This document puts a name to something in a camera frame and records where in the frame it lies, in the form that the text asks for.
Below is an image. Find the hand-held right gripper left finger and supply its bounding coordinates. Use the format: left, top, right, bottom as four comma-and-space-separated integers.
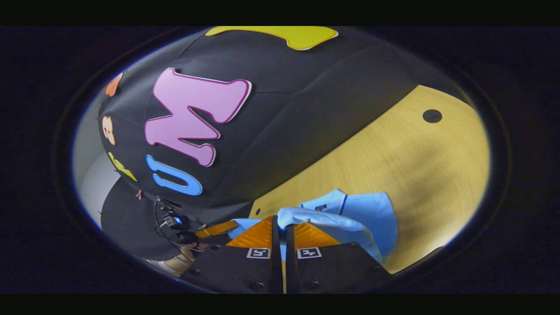
177, 214, 280, 294

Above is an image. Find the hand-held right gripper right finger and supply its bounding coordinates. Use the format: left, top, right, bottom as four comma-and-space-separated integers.
285, 222, 394, 294

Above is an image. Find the light blue T-shirt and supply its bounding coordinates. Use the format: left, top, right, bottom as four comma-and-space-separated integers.
227, 189, 399, 265

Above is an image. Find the black backdrop cloth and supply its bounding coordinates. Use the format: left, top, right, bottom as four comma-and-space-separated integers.
98, 26, 473, 263

